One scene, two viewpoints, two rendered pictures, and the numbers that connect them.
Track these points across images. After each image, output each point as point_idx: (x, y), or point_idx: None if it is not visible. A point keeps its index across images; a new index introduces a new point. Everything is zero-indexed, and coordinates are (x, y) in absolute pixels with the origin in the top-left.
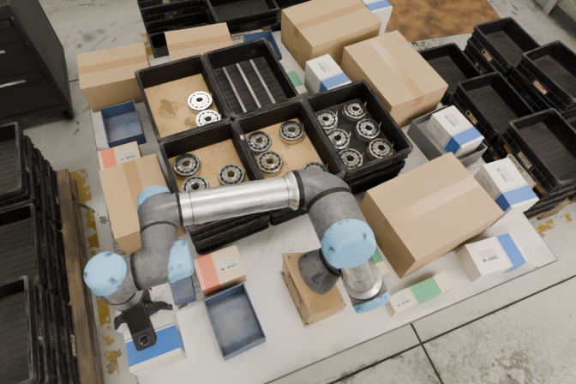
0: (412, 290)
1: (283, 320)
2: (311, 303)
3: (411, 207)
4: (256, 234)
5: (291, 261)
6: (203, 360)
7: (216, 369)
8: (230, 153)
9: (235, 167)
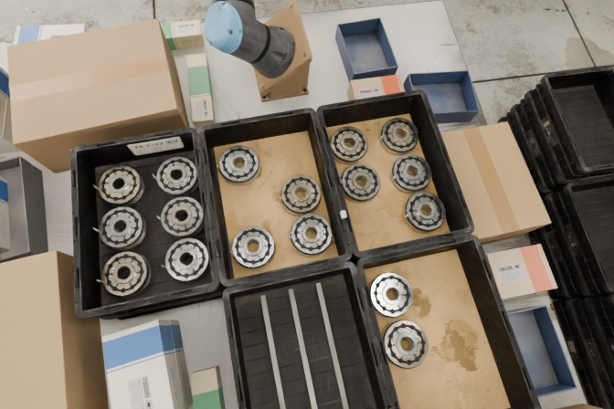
0: (170, 34)
1: (314, 51)
2: (291, 11)
3: (128, 75)
4: None
5: (302, 50)
6: (396, 36)
7: (384, 26)
8: (357, 228)
9: (354, 193)
